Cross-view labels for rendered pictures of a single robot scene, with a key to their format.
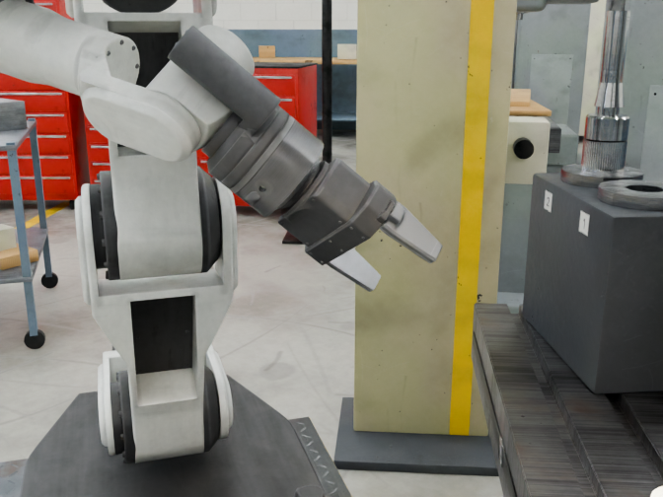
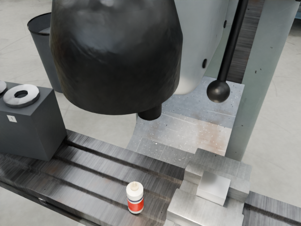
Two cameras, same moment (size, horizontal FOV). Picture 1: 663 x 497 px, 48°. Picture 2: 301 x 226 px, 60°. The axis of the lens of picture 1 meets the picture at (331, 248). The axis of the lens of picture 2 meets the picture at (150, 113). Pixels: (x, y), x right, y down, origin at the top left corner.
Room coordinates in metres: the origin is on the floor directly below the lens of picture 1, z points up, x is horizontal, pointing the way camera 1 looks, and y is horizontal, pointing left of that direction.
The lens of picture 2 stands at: (0.25, 0.10, 1.53)
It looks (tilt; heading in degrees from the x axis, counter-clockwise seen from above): 42 degrees down; 288
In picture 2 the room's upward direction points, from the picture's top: straight up
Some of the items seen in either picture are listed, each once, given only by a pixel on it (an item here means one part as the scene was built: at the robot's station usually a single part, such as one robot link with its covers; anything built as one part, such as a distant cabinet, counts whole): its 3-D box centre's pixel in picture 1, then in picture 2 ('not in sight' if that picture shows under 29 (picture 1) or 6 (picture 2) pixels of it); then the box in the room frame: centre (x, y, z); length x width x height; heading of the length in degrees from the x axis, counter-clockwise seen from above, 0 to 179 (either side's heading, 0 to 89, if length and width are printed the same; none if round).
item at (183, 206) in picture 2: not in sight; (204, 216); (0.22, -0.19, 0.99); 0.15 x 0.06 x 0.04; 173
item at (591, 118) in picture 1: (607, 119); not in sight; (0.85, -0.31, 1.16); 0.05 x 0.05 x 0.01
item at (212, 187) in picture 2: not in sight; (212, 191); (0.22, -0.25, 1.01); 0.06 x 0.05 x 0.06; 173
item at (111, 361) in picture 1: (163, 396); not in sight; (1.11, 0.27, 0.68); 0.21 x 0.20 x 0.13; 17
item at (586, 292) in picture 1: (612, 266); (17, 118); (0.80, -0.31, 1.00); 0.22 x 0.12 x 0.20; 5
